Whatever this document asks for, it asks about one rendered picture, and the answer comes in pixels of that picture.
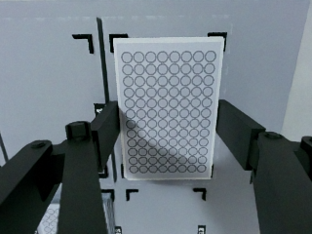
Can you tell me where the grey flat deck plate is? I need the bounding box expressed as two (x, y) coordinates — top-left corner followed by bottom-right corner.
(0, 0), (311, 234)

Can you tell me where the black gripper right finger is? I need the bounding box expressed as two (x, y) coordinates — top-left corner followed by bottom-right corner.
(215, 99), (312, 234)

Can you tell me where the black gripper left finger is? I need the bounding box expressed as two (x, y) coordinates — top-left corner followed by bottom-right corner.
(0, 100), (121, 234)

